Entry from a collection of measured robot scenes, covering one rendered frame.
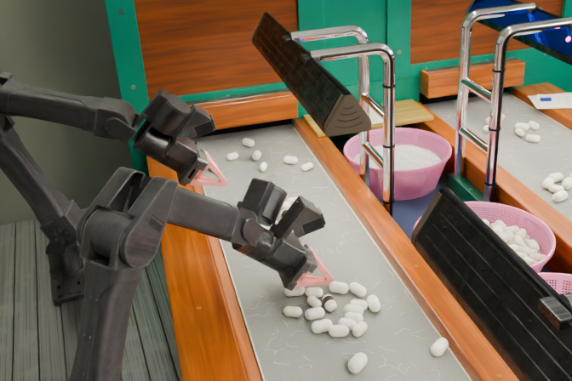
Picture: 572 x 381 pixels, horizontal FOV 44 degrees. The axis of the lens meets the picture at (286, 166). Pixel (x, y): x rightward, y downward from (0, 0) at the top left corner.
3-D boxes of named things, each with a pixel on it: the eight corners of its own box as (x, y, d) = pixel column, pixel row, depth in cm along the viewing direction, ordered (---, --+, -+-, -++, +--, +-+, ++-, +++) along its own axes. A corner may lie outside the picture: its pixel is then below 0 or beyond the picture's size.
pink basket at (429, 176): (424, 216, 162) (425, 179, 158) (324, 191, 176) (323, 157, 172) (466, 171, 182) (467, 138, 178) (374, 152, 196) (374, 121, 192)
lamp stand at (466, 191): (487, 225, 157) (501, 29, 138) (448, 187, 175) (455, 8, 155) (563, 212, 161) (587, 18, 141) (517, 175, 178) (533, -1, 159)
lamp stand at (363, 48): (315, 258, 149) (305, 54, 130) (292, 214, 167) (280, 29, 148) (398, 242, 153) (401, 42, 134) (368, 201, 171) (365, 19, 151)
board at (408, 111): (317, 138, 185) (317, 133, 184) (302, 118, 198) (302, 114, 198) (433, 120, 191) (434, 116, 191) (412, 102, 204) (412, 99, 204)
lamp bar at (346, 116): (326, 138, 115) (324, 96, 112) (251, 43, 170) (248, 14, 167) (372, 131, 116) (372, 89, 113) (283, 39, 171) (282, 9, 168)
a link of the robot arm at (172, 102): (192, 103, 139) (141, 67, 136) (188, 119, 131) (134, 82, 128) (160, 145, 143) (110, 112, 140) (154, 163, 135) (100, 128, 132)
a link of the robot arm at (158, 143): (177, 127, 140) (148, 110, 137) (178, 142, 135) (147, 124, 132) (158, 153, 142) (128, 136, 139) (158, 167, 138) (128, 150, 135)
